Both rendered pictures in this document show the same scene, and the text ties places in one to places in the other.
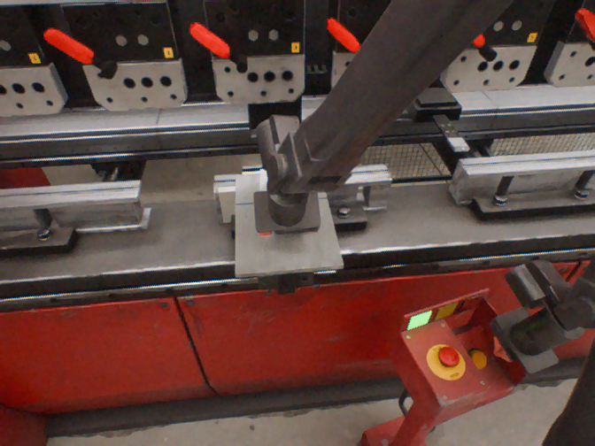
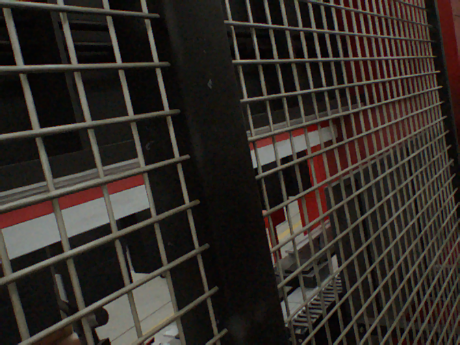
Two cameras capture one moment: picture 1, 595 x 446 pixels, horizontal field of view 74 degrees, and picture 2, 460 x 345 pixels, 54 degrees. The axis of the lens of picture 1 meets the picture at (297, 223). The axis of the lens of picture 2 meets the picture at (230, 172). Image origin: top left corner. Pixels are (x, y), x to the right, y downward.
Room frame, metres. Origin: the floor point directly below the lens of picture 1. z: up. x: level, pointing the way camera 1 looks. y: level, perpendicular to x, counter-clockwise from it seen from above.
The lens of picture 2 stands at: (1.73, -1.03, 1.51)
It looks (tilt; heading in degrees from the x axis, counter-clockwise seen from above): 6 degrees down; 134
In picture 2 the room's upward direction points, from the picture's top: 12 degrees counter-clockwise
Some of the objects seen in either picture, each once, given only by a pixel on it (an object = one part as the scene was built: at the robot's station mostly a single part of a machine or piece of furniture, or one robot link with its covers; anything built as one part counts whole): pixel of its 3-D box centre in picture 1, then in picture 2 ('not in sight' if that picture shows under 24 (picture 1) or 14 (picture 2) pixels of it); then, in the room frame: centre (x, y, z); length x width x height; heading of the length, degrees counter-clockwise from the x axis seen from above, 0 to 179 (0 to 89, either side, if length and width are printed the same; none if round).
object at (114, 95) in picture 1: (135, 50); (266, 184); (0.66, 0.27, 1.26); 0.15 x 0.09 x 0.17; 96
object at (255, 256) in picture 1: (283, 217); not in sight; (0.54, 0.03, 1.00); 0.26 x 0.18 x 0.01; 6
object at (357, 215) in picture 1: (298, 221); not in sight; (0.63, 0.00, 0.89); 0.30 x 0.05 x 0.03; 96
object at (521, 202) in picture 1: (537, 203); not in sight; (0.69, -0.57, 0.89); 0.30 x 0.05 x 0.03; 96
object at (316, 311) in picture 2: (339, 74); (328, 302); (1.11, -0.12, 1.02); 0.37 x 0.06 x 0.04; 96
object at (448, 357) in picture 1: (447, 358); not in sight; (0.36, -0.29, 0.79); 0.04 x 0.04 x 0.04
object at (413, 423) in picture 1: (420, 420); not in sight; (0.38, -0.33, 0.39); 0.05 x 0.05 x 0.54; 19
